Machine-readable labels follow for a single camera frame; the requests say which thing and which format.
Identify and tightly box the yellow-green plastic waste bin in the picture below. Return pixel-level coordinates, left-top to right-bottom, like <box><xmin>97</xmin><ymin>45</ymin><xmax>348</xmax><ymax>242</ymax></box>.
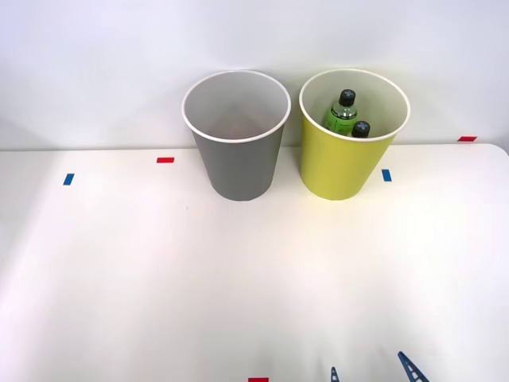
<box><xmin>298</xmin><ymin>68</ymin><xmax>411</xmax><ymax>201</ymax></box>

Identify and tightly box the grey plastic waste bin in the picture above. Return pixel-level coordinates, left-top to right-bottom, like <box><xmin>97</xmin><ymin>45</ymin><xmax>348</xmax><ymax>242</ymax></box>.
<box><xmin>181</xmin><ymin>69</ymin><xmax>292</xmax><ymax>203</ymax></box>

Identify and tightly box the green label plastic bottle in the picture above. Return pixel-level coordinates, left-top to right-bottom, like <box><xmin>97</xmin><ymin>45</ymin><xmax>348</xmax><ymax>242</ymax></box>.
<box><xmin>324</xmin><ymin>88</ymin><xmax>359</xmax><ymax>135</ymax></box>
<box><xmin>349</xmin><ymin>120</ymin><xmax>372</xmax><ymax>139</ymax></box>

